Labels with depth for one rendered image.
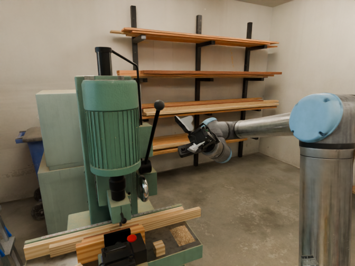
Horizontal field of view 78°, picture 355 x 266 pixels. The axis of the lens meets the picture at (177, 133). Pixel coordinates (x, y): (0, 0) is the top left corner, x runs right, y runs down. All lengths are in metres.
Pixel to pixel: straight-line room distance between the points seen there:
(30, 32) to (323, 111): 2.99
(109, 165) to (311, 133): 0.58
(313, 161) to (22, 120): 3.01
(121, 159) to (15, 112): 2.54
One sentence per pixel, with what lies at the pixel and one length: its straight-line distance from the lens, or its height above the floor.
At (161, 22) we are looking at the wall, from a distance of 3.46.
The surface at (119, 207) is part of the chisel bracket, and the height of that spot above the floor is 1.06.
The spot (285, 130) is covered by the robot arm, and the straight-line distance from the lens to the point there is 0.88.
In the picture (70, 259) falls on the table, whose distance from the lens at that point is 0.96.
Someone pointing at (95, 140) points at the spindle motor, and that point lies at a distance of 0.74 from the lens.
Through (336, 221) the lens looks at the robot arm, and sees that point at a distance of 0.66.
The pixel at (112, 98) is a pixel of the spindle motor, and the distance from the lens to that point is 0.69.
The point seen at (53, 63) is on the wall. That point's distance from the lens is 3.12.
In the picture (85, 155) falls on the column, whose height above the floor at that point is 1.20.
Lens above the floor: 1.52
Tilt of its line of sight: 14 degrees down
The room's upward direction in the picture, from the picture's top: straight up
